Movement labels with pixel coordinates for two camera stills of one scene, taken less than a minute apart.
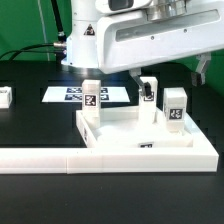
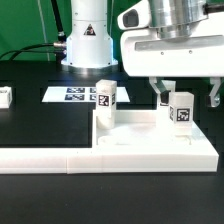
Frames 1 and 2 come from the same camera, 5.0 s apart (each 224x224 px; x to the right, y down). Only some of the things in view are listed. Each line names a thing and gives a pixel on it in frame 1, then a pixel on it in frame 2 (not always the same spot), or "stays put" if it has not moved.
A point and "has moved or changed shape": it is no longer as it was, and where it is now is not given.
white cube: (175, 109) has moved or changed shape
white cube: (91, 102) → (106, 104)
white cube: (5, 97) stays put
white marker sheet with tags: (74, 94) stays put
